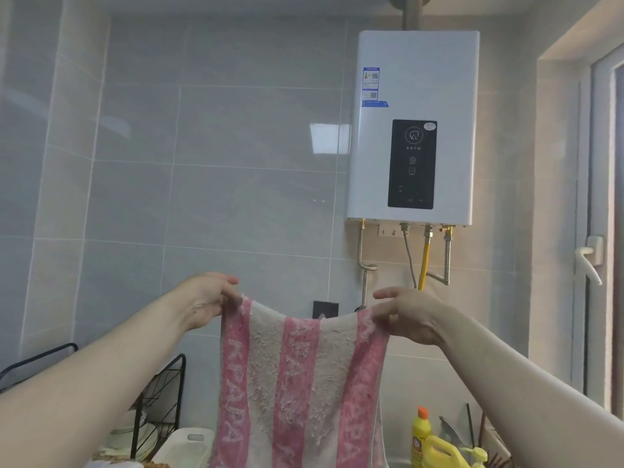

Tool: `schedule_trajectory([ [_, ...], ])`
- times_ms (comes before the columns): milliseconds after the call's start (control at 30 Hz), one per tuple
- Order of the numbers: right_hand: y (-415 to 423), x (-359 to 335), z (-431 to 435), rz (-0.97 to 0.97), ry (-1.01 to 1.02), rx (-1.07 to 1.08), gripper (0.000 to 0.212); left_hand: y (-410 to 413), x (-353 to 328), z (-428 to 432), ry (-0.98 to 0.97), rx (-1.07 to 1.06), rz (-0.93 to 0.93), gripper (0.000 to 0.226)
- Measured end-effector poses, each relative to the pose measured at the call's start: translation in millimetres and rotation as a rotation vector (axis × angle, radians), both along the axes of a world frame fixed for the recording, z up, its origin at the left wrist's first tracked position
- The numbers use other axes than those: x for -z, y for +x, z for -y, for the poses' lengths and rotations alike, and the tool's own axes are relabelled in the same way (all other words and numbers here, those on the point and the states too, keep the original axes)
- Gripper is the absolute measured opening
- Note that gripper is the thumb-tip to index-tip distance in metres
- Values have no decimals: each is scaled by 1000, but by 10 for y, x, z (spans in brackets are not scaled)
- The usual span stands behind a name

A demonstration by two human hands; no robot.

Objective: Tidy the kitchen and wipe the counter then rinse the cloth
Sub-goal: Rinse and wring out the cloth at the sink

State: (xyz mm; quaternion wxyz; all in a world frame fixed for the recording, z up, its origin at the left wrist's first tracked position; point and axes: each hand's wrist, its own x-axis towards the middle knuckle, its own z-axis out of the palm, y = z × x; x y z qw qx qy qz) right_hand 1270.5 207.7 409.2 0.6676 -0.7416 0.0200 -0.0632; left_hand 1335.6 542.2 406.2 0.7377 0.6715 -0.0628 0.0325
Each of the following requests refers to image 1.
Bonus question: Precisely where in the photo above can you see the person's right hand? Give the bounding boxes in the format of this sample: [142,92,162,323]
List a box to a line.
[372,287,458,348]

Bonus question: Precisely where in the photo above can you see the person's left hand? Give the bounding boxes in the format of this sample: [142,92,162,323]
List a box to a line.
[174,272,244,333]

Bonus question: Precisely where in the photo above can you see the pink dish cloth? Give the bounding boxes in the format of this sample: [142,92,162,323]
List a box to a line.
[208,292,392,468]

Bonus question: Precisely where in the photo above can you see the person's left forearm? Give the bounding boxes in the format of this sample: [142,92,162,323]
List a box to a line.
[0,289,196,468]

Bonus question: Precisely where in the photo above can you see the person's right forearm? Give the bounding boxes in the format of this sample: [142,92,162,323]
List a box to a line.
[438,306,624,468]

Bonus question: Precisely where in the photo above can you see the orange cap yellow bottle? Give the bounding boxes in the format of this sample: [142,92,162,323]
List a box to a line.
[410,406,434,468]

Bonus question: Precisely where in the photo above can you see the yellow detergent bottle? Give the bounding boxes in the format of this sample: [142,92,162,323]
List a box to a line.
[421,434,489,468]

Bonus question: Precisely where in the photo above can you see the beige utensil holder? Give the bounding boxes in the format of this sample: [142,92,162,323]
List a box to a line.
[481,427,514,468]

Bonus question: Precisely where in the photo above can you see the white plate stack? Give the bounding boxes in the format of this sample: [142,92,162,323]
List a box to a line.
[103,409,161,460]

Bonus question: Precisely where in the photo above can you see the orange woven basket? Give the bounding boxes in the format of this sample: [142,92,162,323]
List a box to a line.
[91,450,172,468]

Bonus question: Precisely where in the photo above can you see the white water heater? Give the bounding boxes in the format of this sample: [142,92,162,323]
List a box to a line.
[344,29,481,228]

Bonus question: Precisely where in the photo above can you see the metal flue pipe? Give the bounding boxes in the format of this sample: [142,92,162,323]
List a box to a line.
[388,0,437,31]

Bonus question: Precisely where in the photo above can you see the yellow gas hose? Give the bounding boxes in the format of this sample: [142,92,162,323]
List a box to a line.
[417,225,434,292]

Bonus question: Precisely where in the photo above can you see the grey power cable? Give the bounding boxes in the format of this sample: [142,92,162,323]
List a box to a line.
[400,222,419,291]

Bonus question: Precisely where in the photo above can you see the metal flexible hose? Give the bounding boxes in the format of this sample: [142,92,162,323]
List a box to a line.
[356,220,379,311]
[426,226,455,287]

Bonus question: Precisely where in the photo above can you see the black wire rack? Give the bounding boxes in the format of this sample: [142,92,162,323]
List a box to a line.
[0,343,188,462]

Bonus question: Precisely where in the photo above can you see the dark wall socket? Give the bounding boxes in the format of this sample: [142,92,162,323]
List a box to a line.
[312,300,340,321]

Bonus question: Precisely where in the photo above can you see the white window handle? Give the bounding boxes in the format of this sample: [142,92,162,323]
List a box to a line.
[573,235,605,287]

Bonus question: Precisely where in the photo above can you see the white window frame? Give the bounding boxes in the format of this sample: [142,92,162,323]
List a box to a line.
[569,43,624,416]

